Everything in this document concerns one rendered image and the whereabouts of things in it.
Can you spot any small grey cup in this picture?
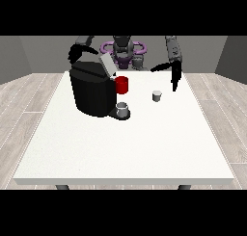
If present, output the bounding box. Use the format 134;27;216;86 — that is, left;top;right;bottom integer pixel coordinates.
116;101;129;118

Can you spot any red pod holder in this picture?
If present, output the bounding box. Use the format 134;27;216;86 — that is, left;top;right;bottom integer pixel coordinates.
115;75;129;95

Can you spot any black coffee machine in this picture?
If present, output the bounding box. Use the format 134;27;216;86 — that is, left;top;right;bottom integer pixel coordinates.
69;61;131;120

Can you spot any pale grey machine lid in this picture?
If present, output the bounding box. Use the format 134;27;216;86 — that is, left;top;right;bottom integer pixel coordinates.
98;52;118;77

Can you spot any small grey coffee pod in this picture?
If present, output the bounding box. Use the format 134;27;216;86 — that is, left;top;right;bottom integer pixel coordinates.
151;90;163;103

